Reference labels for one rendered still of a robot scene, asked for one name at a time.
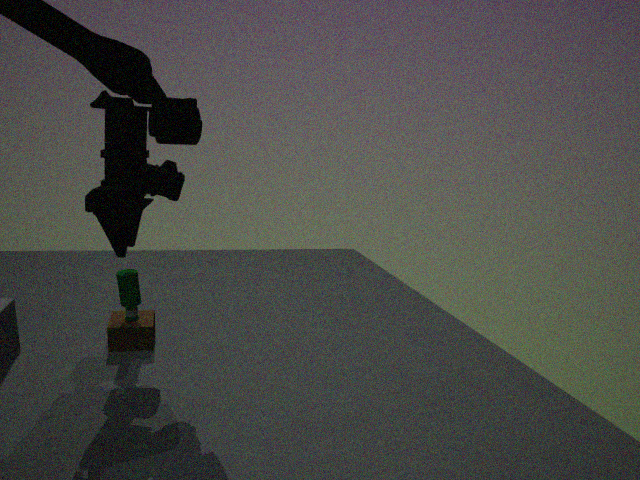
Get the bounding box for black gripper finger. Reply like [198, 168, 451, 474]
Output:
[93, 209, 141, 257]
[128, 198, 153, 247]

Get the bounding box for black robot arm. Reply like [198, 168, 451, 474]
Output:
[0, 0, 202, 201]

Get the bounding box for brown block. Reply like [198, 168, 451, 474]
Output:
[106, 310, 156, 352]

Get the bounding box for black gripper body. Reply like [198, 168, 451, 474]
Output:
[85, 142, 149, 213]

